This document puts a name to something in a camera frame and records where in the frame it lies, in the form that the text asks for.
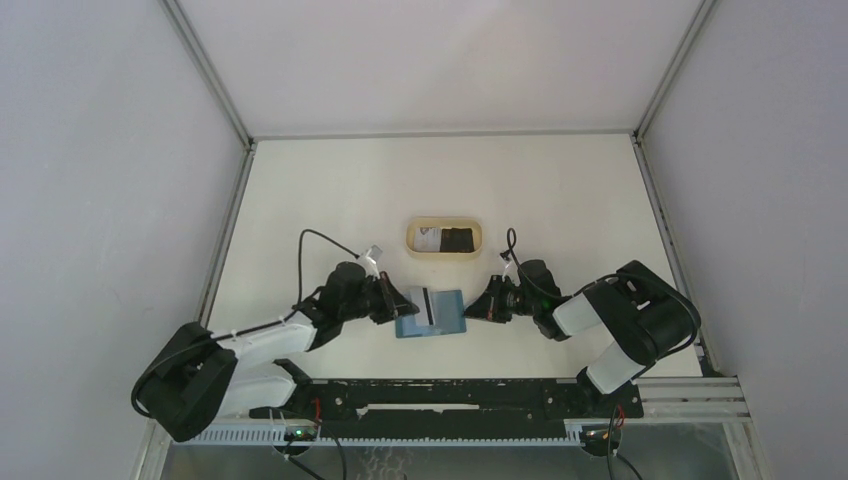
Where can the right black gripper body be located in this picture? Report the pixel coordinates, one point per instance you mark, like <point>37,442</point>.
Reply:
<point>517,302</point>

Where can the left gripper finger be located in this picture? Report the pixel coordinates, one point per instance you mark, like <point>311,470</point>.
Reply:
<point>398,306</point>
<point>386,288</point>

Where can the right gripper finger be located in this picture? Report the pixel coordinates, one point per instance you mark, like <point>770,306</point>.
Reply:
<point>499,285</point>
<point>485,307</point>

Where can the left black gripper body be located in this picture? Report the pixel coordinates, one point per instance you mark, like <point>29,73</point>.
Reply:
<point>369,303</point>

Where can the white card with black stripe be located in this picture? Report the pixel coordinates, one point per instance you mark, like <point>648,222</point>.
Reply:
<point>424,319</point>

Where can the blue card holder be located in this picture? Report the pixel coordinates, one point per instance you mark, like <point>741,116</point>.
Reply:
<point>448,308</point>

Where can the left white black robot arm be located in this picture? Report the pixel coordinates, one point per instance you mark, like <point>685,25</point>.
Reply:
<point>200,376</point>

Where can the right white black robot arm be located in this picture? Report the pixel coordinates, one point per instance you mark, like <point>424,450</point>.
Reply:
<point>647,319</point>

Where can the white card in tray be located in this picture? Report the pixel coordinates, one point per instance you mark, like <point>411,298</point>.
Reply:
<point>427,239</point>

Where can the black card in tray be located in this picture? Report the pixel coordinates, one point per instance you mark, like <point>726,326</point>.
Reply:
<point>456,240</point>

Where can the beige oval tray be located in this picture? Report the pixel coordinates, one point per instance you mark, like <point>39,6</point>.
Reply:
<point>444,222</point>

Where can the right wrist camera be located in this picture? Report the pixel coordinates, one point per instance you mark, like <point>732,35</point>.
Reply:
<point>510,269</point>

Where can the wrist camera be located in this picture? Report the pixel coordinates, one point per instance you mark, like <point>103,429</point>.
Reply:
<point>510,269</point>
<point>369,260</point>

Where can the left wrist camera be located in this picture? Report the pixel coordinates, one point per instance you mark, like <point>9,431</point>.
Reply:
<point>369,260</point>

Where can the black mounting base plate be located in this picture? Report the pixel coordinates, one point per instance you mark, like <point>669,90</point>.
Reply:
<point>464,406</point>

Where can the white toothed cable duct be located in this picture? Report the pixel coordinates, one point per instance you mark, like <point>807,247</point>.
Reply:
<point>281,435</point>

